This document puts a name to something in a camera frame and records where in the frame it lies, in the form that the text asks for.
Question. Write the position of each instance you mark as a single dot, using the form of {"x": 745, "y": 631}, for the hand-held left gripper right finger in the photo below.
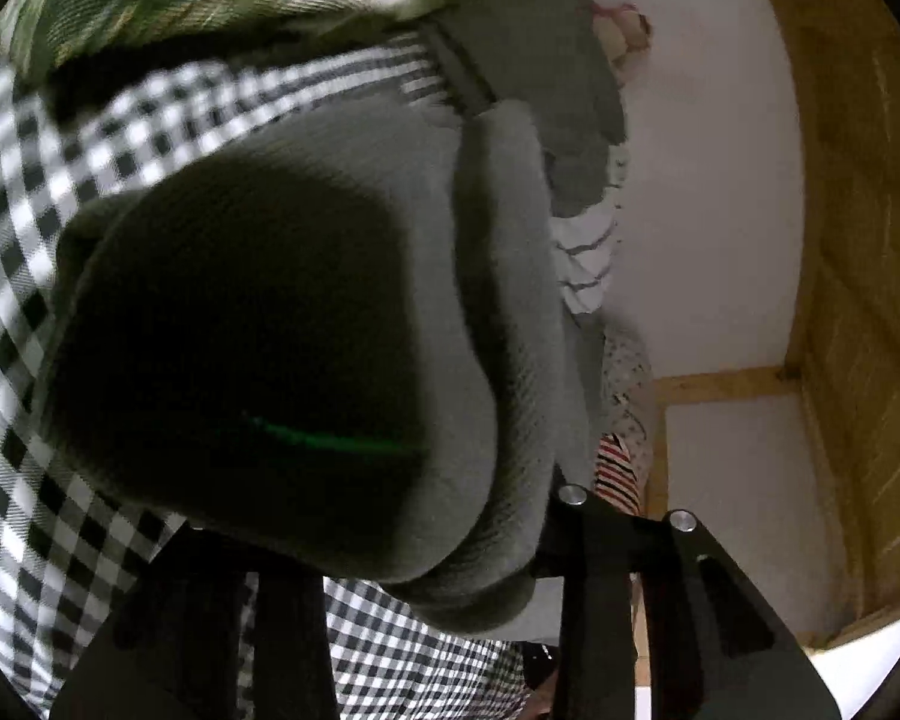
{"x": 592, "y": 615}

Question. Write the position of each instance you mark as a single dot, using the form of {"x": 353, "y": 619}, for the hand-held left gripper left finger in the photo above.
{"x": 285, "y": 652}

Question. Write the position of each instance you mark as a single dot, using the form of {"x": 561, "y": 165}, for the large gray knit garment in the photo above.
{"x": 330, "y": 330}

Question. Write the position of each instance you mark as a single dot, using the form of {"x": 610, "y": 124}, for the red white striped cloth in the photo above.
{"x": 619, "y": 474}

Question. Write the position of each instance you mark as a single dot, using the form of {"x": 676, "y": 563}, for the black white checked bedsheet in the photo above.
{"x": 60, "y": 187}

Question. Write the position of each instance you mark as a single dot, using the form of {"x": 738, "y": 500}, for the folded gray cloth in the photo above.
{"x": 525, "y": 52}

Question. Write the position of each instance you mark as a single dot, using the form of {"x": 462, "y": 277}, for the stuffed doll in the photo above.
{"x": 622, "y": 34}

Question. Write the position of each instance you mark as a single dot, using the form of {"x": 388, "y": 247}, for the wooden frame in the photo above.
{"x": 855, "y": 315}

